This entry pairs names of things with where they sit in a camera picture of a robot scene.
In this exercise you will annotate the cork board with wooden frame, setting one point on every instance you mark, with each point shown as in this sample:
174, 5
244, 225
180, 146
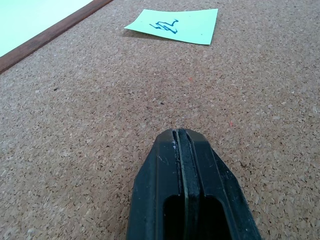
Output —
100, 112

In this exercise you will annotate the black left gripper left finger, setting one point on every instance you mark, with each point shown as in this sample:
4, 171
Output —
152, 190

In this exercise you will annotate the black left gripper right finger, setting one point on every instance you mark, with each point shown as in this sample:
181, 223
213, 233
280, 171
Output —
220, 195

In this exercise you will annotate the green sticky note with scribble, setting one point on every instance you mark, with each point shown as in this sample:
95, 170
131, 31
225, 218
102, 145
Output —
190, 27

